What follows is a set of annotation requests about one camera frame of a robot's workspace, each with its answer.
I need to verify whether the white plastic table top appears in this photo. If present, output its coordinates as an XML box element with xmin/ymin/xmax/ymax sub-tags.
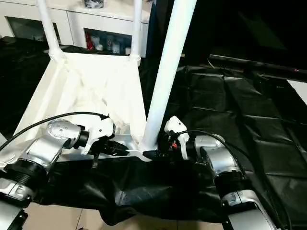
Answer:
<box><xmin>0</xmin><ymin>51</ymin><xmax>157</xmax><ymax>173</ymax></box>

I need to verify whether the white plastic table leg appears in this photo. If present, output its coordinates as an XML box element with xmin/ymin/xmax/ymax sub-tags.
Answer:
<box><xmin>140</xmin><ymin>0</ymin><xmax>198</xmax><ymax>154</ymax></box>
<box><xmin>129</xmin><ymin>0</ymin><xmax>144</xmax><ymax>65</ymax></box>
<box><xmin>0</xmin><ymin>131</ymin><xmax>17</xmax><ymax>166</ymax></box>
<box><xmin>35</xmin><ymin>0</ymin><xmax>67</xmax><ymax>63</ymax></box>

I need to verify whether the black mat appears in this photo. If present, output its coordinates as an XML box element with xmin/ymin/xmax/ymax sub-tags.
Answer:
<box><xmin>0</xmin><ymin>35</ymin><xmax>307</xmax><ymax>227</ymax></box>

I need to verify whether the white cabinet with glass doors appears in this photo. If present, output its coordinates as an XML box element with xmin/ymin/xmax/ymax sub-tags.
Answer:
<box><xmin>0</xmin><ymin>0</ymin><xmax>154</xmax><ymax>58</ymax></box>

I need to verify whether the shiny object on cabinet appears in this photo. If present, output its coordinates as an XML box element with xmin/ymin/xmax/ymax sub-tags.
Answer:
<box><xmin>82</xmin><ymin>0</ymin><xmax>106</xmax><ymax>9</ymax></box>

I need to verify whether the black backdrop cloth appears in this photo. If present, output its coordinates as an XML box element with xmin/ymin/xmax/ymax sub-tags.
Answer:
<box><xmin>147</xmin><ymin>0</ymin><xmax>307</xmax><ymax>70</ymax></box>

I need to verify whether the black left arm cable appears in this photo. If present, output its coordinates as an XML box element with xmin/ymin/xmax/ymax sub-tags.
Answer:
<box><xmin>0</xmin><ymin>111</ymin><xmax>110</xmax><ymax>151</ymax></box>

